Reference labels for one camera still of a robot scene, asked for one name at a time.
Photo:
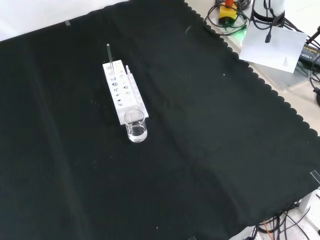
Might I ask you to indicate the white test tube rack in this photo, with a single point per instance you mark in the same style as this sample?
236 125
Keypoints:
119 92

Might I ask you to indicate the clear glass rod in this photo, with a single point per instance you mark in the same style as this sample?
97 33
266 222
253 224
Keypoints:
109 56

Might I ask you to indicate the small glass beaker with water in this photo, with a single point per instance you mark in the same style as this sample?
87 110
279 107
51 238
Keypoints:
136 130

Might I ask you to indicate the black bench cloth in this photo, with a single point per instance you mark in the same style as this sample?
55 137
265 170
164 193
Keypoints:
200 150

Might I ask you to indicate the yellow stop button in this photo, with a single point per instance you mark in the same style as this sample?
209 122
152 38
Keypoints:
227 13

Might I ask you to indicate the clear tape piece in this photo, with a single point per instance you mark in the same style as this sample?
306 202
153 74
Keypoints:
316 176
67 23

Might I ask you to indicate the white paper board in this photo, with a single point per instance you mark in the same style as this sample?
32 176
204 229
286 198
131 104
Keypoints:
275 50

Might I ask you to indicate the black power adapter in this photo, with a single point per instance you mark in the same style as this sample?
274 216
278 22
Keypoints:
310 53

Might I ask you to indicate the pale grey base plate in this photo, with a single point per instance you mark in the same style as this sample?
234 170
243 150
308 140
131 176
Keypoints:
282 78

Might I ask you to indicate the white bench bracket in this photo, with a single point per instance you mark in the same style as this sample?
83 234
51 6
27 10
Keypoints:
308 200

